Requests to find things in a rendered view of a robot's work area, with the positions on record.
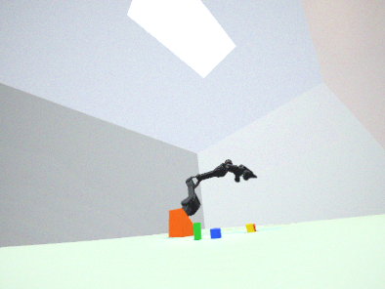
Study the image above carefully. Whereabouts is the blue block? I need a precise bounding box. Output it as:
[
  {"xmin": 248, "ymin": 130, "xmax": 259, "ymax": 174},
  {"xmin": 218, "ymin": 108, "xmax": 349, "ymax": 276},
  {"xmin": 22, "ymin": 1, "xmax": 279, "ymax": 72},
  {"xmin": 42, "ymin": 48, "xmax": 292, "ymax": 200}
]
[{"xmin": 210, "ymin": 228, "xmax": 221, "ymax": 238}]

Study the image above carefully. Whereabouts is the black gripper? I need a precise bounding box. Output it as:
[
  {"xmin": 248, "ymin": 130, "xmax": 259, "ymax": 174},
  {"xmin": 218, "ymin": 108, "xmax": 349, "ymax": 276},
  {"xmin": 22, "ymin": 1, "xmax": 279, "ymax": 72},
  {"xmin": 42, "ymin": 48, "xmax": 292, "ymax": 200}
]
[{"xmin": 234, "ymin": 164, "xmax": 257, "ymax": 181}]

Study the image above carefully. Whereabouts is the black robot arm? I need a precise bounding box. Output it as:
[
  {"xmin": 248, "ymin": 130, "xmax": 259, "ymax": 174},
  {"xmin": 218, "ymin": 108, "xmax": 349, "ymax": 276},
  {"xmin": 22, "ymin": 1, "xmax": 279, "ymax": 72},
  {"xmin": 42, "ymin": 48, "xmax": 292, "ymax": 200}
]
[{"xmin": 181, "ymin": 159, "xmax": 241, "ymax": 216}]

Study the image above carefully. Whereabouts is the yellow block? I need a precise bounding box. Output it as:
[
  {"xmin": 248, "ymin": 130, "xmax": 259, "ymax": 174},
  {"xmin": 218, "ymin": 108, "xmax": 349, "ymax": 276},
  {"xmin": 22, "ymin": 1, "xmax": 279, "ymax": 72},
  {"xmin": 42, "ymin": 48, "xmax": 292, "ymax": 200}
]
[{"xmin": 245, "ymin": 224, "xmax": 255, "ymax": 232}]

